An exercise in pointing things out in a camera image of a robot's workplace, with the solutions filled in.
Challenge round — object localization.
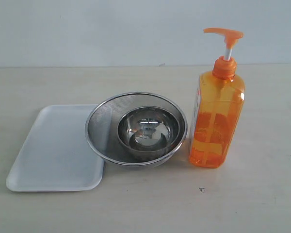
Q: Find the small stainless steel bowl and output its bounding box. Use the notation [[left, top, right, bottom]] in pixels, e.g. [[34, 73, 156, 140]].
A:
[[117, 106, 182, 162]]

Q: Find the orange pump soap bottle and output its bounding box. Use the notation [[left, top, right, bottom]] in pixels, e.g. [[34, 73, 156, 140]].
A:
[[189, 28, 245, 168]]

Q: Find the white rectangular plastic tray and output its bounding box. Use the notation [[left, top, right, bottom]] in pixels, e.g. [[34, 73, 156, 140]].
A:
[[6, 104, 104, 192]]

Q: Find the steel mesh strainer basket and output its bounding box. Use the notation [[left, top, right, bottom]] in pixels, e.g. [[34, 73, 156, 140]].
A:
[[85, 92, 188, 170]]

